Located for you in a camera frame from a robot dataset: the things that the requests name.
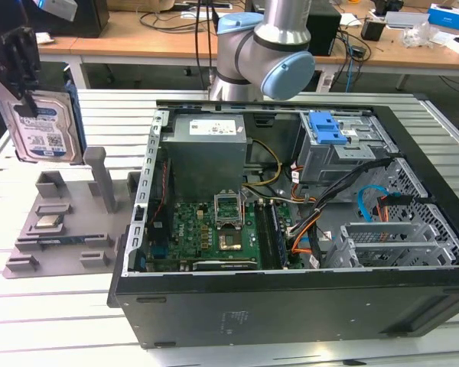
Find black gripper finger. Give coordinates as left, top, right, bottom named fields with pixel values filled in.
left=0, top=26, right=42, bottom=119

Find hard disk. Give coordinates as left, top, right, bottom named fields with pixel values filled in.
left=2, top=88, right=88, bottom=166

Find black power wire connector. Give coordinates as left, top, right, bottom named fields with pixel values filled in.
left=375, top=193, right=432, bottom=223

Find metal disk bay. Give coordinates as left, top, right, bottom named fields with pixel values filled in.
left=323, top=221, right=459, bottom=268

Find black computer tower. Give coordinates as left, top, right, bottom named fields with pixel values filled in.
left=24, top=0, right=110, bottom=39

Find silver CPU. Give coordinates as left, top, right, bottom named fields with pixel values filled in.
left=34, top=214, right=64, bottom=229

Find grey parts rack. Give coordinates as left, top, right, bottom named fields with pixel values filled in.
left=2, top=147, right=142, bottom=280

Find RAM stick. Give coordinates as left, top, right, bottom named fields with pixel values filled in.
left=37, top=236, right=87, bottom=246

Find grey power supply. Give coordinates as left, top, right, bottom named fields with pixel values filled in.
left=161, top=113, right=253, bottom=192

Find green motherboard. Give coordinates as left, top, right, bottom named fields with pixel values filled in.
left=147, top=200, right=303, bottom=271

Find metal socket cover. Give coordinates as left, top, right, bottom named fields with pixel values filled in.
left=213, top=189, right=246, bottom=230

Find CPU socket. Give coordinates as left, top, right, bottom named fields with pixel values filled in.
left=216, top=228, right=245, bottom=252

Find black graphics card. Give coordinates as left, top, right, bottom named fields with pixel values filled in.
left=181, top=259, right=260, bottom=271

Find black RAM slot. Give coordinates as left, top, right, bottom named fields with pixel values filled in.
left=254, top=201, right=271, bottom=268
left=265, top=201, right=285, bottom=268
left=270, top=201, right=291, bottom=268
left=259, top=201, right=278, bottom=268

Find white power strip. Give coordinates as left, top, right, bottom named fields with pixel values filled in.
left=315, top=74, right=336, bottom=93

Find black box on desk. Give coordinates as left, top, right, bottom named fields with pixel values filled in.
left=308, top=5, right=343, bottom=57

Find blue plastic drive latch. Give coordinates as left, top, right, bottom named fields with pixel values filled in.
left=308, top=110, right=348, bottom=146

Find grey metal drive cage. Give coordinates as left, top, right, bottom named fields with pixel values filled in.
left=296, top=110, right=401, bottom=187

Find black PC case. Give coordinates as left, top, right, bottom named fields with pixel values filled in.
left=106, top=93, right=459, bottom=349

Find small black box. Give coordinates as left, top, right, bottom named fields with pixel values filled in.
left=360, top=18, right=386, bottom=42

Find flat grey box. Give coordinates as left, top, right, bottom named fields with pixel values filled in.
left=384, top=11, right=431, bottom=30

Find clear plastic bag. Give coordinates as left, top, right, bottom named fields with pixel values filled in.
left=401, top=21, right=451, bottom=49

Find blue cardboard box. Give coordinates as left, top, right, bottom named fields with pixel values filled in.
left=427, top=3, right=459, bottom=31

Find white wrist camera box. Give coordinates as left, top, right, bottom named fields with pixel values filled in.
left=41, top=0, right=79, bottom=23

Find wooden desk white frame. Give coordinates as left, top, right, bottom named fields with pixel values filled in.
left=37, top=9, right=459, bottom=91

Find yellow wires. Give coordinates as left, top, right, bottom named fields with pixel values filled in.
left=243, top=139, right=284, bottom=189

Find orange wire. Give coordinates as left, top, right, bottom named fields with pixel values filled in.
left=290, top=221, right=314, bottom=255

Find black cable bundle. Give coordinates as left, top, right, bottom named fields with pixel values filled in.
left=286, top=157, right=401, bottom=240

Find blue data wire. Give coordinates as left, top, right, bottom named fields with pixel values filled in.
left=356, top=185, right=389, bottom=223

